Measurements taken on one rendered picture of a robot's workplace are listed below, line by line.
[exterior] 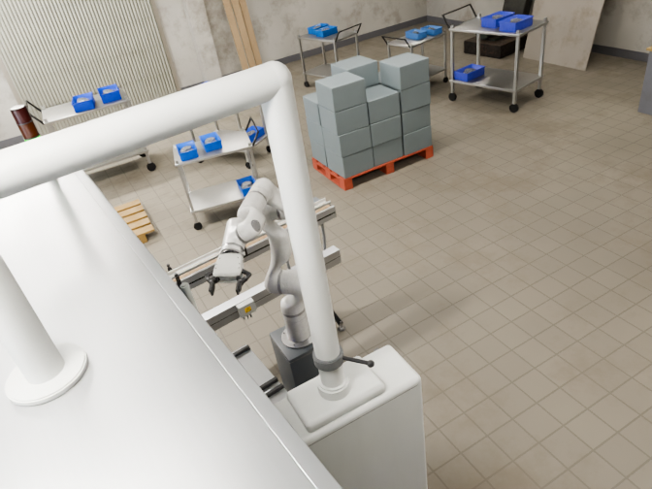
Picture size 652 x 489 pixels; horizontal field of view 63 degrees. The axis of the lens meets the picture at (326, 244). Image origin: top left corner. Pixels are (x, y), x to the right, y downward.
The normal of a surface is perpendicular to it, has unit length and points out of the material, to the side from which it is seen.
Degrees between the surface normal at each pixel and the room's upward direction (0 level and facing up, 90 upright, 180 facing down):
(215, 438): 0
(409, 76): 90
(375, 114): 90
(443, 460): 0
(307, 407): 0
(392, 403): 90
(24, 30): 90
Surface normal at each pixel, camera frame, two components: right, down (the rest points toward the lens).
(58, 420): -0.14, -0.82
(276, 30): 0.49, 0.43
